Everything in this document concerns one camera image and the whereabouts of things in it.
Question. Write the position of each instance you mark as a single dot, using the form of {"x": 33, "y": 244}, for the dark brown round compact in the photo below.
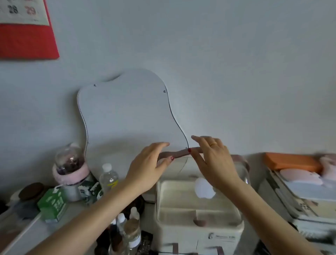
{"x": 31, "y": 191}

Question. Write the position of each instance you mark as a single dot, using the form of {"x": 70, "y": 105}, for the person's left hand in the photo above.
{"x": 143, "y": 170}

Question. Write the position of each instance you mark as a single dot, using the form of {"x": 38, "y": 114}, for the small green and white carton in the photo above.
{"x": 88, "y": 193}
{"x": 97, "y": 191}

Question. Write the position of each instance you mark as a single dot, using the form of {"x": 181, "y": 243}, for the person's right hand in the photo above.
{"x": 217, "y": 165}

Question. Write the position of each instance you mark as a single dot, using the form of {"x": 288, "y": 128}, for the orange flat box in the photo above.
{"x": 291, "y": 161}

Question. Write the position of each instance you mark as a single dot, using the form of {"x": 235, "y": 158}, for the person's left forearm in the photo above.
{"x": 86, "y": 218}

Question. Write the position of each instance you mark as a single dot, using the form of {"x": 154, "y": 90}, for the large green milk carton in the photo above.
{"x": 52, "y": 203}

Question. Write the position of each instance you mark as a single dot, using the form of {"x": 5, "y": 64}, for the person's left thumb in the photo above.
{"x": 166, "y": 162}

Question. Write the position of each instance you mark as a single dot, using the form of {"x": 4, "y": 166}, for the stack of books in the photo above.
{"x": 301, "y": 199}

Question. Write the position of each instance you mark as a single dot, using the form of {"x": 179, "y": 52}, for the person's right thumb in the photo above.
{"x": 195, "y": 157}

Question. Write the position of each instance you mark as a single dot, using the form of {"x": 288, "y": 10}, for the clear plastic water bottle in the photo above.
{"x": 108, "y": 178}

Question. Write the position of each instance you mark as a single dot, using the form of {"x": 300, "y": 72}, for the wavy frameless mirror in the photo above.
{"x": 126, "y": 113}

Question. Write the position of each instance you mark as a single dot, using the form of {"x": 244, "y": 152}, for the red and white wall calendar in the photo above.
{"x": 26, "y": 39}

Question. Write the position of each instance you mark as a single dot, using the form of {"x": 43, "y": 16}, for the pink fluffy item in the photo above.
{"x": 329, "y": 168}

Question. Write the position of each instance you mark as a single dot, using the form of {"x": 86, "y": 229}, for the white apple-shaped pad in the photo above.
{"x": 205, "y": 189}

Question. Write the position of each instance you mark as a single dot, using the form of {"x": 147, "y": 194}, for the clear bottle with brown cap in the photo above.
{"x": 132, "y": 235}

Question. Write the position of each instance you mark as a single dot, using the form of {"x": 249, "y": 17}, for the small white-capped bottle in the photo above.
{"x": 121, "y": 222}
{"x": 134, "y": 213}

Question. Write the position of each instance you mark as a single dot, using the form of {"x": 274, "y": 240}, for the white cosmetic organizer box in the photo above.
{"x": 183, "y": 210}

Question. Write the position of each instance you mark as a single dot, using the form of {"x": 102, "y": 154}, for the dark brown bottle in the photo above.
{"x": 115, "y": 240}

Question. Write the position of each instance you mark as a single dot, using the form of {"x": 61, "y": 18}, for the glass globe with pink base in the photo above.
{"x": 70, "y": 160}

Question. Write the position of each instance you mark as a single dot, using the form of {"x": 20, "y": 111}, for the person's right forearm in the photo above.
{"x": 270, "y": 218}

